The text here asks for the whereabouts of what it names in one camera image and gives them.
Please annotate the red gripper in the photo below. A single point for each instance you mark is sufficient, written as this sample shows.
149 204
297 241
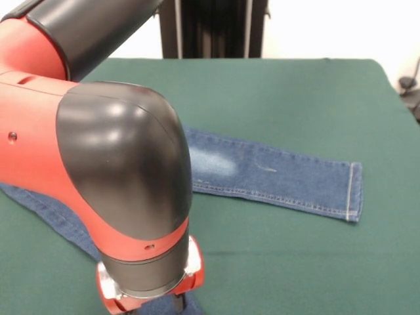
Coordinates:
197 262

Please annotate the blue denim jeans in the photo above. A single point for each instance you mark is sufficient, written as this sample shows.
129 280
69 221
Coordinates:
279 177

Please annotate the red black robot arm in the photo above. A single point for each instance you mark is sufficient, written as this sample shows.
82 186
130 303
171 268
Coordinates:
33 147

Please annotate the dark green table cloth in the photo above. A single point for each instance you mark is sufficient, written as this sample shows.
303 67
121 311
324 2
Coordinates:
295 98

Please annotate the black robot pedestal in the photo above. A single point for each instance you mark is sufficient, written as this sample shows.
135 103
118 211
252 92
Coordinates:
213 29

